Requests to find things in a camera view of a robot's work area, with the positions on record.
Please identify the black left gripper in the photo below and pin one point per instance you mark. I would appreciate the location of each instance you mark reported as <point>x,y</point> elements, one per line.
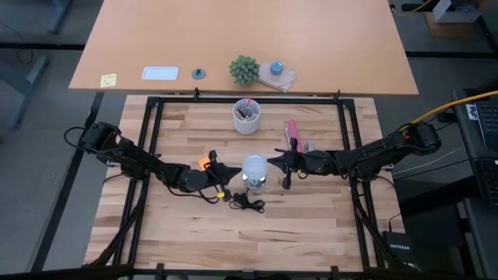
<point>202,179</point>

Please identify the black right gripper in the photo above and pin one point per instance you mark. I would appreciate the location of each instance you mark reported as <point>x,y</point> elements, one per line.
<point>303,161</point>

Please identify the chrome lamp socket base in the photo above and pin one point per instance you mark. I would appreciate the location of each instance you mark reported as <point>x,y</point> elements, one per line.
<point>254,184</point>

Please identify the pink stapler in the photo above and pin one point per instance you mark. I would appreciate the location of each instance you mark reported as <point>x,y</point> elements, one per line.
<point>294,132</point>

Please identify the white textured pen cup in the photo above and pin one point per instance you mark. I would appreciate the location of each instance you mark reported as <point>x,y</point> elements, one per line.
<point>247,124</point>

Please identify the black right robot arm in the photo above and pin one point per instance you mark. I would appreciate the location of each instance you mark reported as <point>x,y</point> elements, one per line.
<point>369,155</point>

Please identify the orange sticky note pad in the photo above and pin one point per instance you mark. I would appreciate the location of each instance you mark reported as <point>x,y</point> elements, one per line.
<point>203,163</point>

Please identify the white grey stapler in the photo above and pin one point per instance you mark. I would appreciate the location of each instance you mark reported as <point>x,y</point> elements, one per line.
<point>311,147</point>

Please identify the blue tape roll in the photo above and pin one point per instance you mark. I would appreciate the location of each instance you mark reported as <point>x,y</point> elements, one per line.
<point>276,68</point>

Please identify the green potted succulent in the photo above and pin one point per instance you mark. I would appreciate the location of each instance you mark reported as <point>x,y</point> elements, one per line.
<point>244,70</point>

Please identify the white rectangular card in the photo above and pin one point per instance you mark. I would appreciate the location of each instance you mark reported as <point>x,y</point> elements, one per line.
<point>160,73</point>

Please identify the beige desk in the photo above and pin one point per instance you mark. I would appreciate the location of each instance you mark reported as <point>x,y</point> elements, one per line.
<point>253,31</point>

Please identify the yellow sticky note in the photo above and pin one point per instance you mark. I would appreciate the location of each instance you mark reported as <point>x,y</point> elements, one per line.
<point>108,80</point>

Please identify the black laptop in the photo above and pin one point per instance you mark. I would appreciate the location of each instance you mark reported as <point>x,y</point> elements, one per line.
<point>488,124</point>

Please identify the brown cardboard box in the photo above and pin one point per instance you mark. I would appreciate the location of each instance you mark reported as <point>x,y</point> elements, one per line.
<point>447,30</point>

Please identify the grey-blue desk leg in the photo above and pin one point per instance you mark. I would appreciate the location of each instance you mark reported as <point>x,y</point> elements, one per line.
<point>60,13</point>
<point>33,78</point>

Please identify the white small box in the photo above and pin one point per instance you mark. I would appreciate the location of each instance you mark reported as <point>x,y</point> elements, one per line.
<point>447,13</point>

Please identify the black aluminium table frame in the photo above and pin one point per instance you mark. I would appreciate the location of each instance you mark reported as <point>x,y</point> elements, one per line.
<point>249,100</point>

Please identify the black Netgear network switch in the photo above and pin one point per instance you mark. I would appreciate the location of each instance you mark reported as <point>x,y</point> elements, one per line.
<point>398,247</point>

